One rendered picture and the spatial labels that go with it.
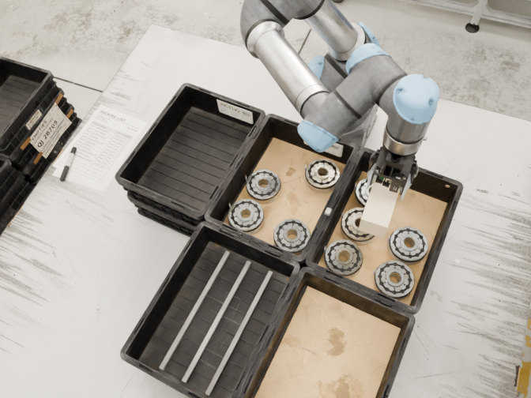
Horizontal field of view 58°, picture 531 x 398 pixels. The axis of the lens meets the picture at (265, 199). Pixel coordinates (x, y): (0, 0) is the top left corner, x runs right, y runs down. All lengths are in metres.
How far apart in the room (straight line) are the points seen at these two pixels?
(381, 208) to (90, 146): 1.11
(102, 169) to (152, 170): 0.27
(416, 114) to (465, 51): 2.25
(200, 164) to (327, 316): 0.61
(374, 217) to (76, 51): 2.52
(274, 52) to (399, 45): 2.00
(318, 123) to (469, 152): 0.91
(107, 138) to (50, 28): 1.77
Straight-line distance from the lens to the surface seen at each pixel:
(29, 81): 2.47
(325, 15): 1.31
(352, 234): 1.34
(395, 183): 1.02
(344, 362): 1.27
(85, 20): 3.46
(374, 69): 0.91
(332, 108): 0.92
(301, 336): 1.27
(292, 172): 1.46
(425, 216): 1.43
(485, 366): 1.48
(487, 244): 1.60
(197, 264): 1.36
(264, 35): 1.14
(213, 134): 1.56
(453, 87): 2.89
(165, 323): 1.33
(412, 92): 0.85
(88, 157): 1.80
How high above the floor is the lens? 2.08
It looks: 62 degrees down
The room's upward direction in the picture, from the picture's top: 7 degrees counter-clockwise
